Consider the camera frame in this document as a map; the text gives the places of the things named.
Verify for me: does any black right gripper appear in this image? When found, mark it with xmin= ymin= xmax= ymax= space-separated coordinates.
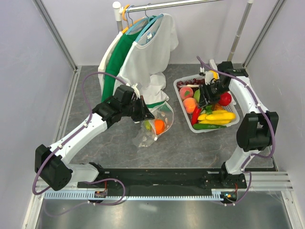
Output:
xmin=197 ymin=82 xmax=230 ymax=109

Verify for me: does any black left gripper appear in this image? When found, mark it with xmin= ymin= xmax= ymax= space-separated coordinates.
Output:
xmin=121 ymin=95 xmax=154 ymax=122

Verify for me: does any red chili pepper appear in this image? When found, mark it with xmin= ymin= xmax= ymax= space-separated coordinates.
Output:
xmin=191 ymin=106 xmax=202 ymax=125

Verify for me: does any red apple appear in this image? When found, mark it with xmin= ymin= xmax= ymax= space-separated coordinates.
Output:
xmin=218 ymin=92 xmax=232 ymax=106

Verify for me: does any green lime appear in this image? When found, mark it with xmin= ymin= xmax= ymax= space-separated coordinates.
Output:
xmin=143 ymin=120 xmax=152 ymax=132

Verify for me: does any clear zip top bag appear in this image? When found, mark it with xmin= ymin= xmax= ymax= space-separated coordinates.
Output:
xmin=132 ymin=102 xmax=174 ymax=147

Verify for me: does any orange fruit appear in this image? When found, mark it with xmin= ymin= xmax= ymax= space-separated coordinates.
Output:
xmin=154 ymin=119 xmax=165 ymax=135

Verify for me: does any peach with green leaf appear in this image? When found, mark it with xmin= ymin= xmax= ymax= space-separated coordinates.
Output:
xmin=179 ymin=86 xmax=193 ymax=101

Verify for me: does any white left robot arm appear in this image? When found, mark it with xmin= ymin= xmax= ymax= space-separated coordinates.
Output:
xmin=34 ymin=84 xmax=154 ymax=191

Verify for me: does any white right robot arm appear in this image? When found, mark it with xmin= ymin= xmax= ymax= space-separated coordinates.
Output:
xmin=199 ymin=61 xmax=279 ymax=188

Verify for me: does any green parsley sprig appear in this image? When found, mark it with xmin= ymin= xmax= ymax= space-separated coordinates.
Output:
xmin=204 ymin=105 xmax=214 ymax=115

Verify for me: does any green cabbage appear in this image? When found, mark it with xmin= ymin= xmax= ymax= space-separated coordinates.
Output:
xmin=193 ymin=89 xmax=201 ymax=103

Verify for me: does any yellow banana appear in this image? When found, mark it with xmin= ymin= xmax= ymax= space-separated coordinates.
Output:
xmin=197 ymin=110 xmax=236 ymax=125

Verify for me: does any red grapes bunch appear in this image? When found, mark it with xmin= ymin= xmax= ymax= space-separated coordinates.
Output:
xmin=176 ymin=78 xmax=205 ymax=87

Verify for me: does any white plastic fruit basket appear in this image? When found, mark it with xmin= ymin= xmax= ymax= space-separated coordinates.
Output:
xmin=173 ymin=74 xmax=240 ymax=134

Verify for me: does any green cucumber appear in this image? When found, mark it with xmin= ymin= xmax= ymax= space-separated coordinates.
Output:
xmin=193 ymin=123 xmax=227 ymax=130

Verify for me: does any white mesh t-shirt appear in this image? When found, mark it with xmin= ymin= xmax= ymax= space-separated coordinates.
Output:
xmin=118 ymin=13 xmax=179 ymax=108

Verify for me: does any green t-shirt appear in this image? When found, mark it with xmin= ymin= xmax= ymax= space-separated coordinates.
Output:
xmin=101 ymin=15 xmax=158 ymax=103

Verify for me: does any blue clothes hanger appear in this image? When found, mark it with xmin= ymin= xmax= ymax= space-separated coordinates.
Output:
xmin=125 ymin=13 xmax=164 ymax=41

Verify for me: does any orange clothes hanger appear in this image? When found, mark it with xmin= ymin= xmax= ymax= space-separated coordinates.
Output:
xmin=122 ymin=4 xmax=133 ymax=33

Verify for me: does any white clothes rack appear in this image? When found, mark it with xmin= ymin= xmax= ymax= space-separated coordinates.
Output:
xmin=112 ymin=0 xmax=254 ymax=61

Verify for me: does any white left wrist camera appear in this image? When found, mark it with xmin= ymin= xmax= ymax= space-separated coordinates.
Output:
xmin=131 ymin=83 xmax=142 ymax=94

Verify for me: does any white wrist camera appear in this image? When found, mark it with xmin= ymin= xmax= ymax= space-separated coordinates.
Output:
xmin=199 ymin=67 xmax=219 ymax=85
xmin=131 ymin=83 xmax=142 ymax=94

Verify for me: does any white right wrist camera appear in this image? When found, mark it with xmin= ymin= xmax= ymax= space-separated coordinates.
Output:
xmin=199 ymin=67 xmax=219 ymax=85

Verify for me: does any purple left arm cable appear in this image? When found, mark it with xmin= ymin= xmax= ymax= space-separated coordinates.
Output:
xmin=32 ymin=72 xmax=124 ymax=195

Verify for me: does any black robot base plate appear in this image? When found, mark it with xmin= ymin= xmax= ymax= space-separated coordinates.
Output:
xmin=77 ymin=164 xmax=247 ymax=196

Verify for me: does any white cable duct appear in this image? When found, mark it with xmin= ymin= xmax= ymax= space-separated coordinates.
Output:
xmin=44 ymin=190 xmax=223 ymax=201

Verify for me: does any aluminium frame rail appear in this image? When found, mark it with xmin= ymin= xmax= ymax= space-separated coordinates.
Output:
xmin=33 ymin=0 xmax=78 ymax=72

